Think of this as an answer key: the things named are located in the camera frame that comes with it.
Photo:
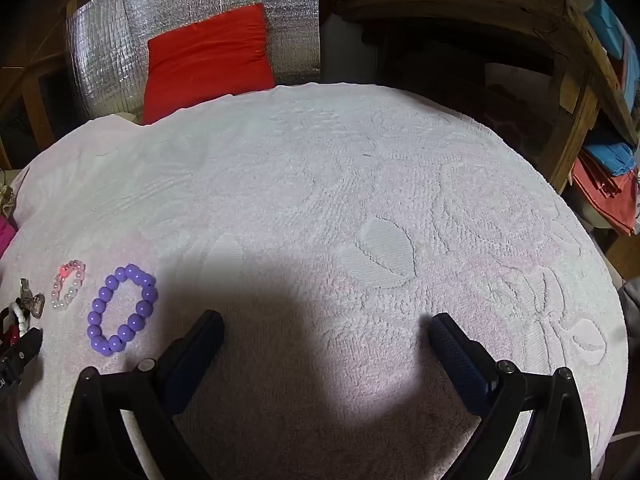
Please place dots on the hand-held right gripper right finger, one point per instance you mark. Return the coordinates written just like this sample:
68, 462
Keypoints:
457, 360

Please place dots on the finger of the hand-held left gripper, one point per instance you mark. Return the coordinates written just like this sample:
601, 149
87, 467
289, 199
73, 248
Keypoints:
22, 352

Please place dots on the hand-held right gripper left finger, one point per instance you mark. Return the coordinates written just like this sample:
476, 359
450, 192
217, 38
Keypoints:
192, 360

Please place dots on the silver metal wristwatch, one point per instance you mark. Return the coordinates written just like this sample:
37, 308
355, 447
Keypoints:
34, 302

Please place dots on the magenta cushion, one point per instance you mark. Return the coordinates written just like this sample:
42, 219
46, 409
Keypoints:
4, 240

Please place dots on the gold crumpled cloth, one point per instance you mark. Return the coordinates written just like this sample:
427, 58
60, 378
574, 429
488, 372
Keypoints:
5, 200

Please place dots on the white textured towel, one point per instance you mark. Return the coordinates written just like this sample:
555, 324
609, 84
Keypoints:
325, 185

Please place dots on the orange-red folded cloth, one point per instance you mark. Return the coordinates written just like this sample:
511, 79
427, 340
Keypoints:
605, 192

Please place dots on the red cushion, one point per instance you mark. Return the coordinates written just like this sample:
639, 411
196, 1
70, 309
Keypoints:
210, 60

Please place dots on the silver foil insulation sheet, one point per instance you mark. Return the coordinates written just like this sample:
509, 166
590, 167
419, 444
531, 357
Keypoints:
125, 35

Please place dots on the wooden shelf rack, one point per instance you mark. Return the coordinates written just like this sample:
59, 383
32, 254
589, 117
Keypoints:
500, 10

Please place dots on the blue folded cloth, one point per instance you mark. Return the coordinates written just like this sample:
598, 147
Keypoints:
607, 22

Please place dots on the wooden chair frame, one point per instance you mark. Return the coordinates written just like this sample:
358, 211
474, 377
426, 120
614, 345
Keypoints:
40, 105

